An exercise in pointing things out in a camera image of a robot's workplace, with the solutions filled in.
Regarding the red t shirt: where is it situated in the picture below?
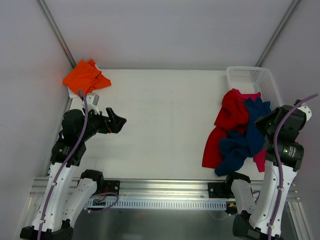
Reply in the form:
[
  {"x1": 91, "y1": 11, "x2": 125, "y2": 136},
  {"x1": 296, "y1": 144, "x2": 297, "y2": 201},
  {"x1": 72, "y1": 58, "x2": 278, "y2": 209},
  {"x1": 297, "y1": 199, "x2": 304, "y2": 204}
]
[{"x1": 202, "y1": 88, "x2": 252, "y2": 169}]

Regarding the blue printed t shirt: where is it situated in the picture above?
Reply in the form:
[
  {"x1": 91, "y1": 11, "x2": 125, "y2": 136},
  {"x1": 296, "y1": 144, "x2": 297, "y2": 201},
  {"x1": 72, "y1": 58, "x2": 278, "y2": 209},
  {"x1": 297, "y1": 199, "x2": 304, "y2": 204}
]
[{"x1": 214, "y1": 101, "x2": 271, "y2": 177}]

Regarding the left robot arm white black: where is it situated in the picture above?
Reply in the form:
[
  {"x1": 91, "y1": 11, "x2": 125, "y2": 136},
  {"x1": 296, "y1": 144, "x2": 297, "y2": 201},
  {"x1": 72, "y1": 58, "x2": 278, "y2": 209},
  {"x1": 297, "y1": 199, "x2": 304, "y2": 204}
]
[{"x1": 20, "y1": 107, "x2": 127, "y2": 240}]

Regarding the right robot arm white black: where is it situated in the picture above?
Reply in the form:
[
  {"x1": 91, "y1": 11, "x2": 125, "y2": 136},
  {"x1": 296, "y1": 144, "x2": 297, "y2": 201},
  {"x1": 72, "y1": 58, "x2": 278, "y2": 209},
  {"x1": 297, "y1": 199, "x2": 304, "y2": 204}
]
[{"x1": 223, "y1": 103, "x2": 312, "y2": 240}]

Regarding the pink t shirt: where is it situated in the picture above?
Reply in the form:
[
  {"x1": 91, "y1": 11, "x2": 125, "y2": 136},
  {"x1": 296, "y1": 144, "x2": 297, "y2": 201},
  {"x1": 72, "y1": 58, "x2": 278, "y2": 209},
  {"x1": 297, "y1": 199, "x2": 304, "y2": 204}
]
[{"x1": 235, "y1": 90, "x2": 270, "y2": 173}]

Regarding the orange folded t shirt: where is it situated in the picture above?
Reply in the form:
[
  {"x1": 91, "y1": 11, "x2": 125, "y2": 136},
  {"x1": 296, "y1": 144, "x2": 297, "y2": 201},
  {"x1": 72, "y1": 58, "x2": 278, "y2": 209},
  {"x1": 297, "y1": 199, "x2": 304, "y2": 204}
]
[{"x1": 62, "y1": 58, "x2": 112, "y2": 97}]

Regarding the white plastic basket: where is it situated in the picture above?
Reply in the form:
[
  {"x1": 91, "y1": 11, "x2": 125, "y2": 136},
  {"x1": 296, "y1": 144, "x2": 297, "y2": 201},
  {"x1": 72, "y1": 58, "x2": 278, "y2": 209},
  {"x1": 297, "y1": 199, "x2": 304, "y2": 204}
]
[{"x1": 226, "y1": 66, "x2": 284, "y2": 111}]

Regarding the right corner metal profile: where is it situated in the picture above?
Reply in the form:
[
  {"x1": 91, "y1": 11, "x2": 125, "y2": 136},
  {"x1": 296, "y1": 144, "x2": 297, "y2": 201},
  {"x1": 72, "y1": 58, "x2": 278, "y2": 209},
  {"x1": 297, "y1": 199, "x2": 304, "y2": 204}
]
[{"x1": 255, "y1": 0, "x2": 302, "y2": 67}]

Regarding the corner metal profile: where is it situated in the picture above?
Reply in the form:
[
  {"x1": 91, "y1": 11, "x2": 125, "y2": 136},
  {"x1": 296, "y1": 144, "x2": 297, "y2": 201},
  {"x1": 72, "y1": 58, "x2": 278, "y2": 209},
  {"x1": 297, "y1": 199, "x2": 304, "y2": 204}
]
[
  {"x1": 255, "y1": 0, "x2": 302, "y2": 67},
  {"x1": 36, "y1": 0, "x2": 77, "y2": 68}
]

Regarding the left corner metal profile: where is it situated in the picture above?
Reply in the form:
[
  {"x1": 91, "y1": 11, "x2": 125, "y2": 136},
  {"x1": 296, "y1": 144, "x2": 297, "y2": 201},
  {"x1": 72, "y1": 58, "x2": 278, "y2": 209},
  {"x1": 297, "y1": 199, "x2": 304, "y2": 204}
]
[{"x1": 36, "y1": 0, "x2": 77, "y2": 68}]

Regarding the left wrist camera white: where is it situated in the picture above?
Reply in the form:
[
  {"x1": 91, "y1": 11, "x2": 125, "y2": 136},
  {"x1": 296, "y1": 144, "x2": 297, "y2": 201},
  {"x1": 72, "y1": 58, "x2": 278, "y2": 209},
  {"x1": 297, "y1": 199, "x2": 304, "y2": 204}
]
[{"x1": 85, "y1": 93, "x2": 101, "y2": 115}]

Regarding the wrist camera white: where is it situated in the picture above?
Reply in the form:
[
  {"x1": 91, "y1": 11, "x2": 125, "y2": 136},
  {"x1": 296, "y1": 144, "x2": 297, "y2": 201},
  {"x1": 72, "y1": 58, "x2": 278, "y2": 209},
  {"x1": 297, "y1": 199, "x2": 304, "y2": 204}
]
[
  {"x1": 297, "y1": 102, "x2": 312, "y2": 121},
  {"x1": 85, "y1": 93, "x2": 101, "y2": 115}
]

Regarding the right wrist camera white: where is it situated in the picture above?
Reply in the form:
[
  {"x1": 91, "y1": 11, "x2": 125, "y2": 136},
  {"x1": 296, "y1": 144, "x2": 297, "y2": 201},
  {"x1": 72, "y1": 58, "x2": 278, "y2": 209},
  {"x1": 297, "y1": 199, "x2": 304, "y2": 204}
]
[{"x1": 297, "y1": 102, "x2": 312, "y2": 121}]

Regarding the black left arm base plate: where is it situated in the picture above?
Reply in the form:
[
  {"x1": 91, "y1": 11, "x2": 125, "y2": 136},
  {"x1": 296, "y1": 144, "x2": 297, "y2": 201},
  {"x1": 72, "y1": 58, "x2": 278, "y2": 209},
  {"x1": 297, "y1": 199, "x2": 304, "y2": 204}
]
[{"x1": 100, "y1": 179, "x2": 121, "y2": 196}]

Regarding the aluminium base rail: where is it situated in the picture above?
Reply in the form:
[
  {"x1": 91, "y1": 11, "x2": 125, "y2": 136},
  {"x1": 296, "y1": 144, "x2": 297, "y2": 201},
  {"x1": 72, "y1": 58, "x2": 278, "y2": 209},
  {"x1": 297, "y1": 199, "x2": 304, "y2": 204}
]
[{"x1": 29, "y1": 177, "x2": 301, "y2": 202}]

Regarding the white slotted cable duct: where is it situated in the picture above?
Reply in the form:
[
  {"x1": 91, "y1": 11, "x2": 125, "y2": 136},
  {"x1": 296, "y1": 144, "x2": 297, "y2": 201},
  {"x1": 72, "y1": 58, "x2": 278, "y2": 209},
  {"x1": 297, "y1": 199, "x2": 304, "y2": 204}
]
[{"x1": 82, "y1": 198, "x2": 227, "y2": 211}]

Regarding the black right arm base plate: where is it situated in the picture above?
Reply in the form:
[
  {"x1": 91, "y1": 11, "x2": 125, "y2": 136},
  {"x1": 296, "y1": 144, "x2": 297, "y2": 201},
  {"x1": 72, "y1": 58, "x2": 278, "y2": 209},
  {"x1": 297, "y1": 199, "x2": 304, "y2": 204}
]
[{"x1": 207, "y1": 182, "x2": 234, "y2": 199}]

